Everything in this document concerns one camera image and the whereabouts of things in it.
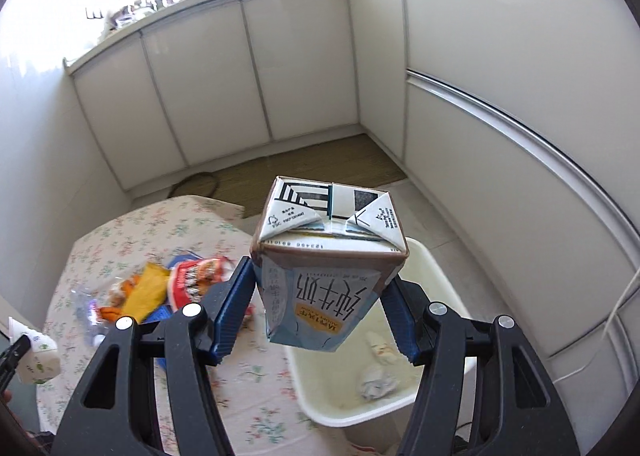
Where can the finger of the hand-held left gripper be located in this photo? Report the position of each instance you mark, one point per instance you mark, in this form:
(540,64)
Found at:
(15,356)

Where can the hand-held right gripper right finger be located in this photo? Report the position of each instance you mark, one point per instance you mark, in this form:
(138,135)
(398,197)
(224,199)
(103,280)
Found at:
(402,323)

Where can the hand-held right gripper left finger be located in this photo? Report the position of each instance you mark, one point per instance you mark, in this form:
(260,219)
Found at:
(231,321)

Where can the white paper cup green print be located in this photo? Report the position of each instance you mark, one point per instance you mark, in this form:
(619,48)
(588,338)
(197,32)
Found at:
(37,356)

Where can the red white snack packet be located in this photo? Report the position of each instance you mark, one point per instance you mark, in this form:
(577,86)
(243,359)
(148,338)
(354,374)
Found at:
(192,281)

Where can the blue wrapper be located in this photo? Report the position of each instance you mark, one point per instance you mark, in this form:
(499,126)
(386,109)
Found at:
(182,260)

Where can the clear plastic bag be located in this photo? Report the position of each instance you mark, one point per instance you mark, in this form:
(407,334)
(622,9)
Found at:
(82,306)

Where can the white plastic bin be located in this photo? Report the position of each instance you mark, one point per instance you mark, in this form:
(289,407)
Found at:
(325,386)

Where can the blue white milk carton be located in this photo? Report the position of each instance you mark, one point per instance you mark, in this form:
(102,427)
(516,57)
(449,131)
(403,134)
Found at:
(325,256)

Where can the white yellow crumpled wrapper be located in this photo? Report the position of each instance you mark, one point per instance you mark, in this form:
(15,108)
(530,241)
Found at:
(380,346)

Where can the crumpled white paper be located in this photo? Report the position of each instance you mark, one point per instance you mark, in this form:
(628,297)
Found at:
(377,381)

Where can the orange snack wrapper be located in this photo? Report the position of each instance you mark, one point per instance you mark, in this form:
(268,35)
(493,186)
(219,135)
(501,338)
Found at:
(112,311)

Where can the floral tablecloth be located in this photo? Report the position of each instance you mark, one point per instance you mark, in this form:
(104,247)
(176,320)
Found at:
(150,236)

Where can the dark oval hoop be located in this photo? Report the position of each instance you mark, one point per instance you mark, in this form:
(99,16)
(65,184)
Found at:
(216,183)

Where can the woven floor mat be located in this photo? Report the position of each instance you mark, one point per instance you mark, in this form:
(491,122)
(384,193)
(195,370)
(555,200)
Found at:
(300,160)

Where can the white cabinet with narrow doors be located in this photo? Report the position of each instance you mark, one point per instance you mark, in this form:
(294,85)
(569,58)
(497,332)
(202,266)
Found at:
(210,75)

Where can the white cabinet with wide drawers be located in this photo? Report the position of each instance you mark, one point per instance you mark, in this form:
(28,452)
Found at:
(500,85)

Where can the dish rack with dishes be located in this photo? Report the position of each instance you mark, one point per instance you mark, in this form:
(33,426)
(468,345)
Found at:
(125,10)

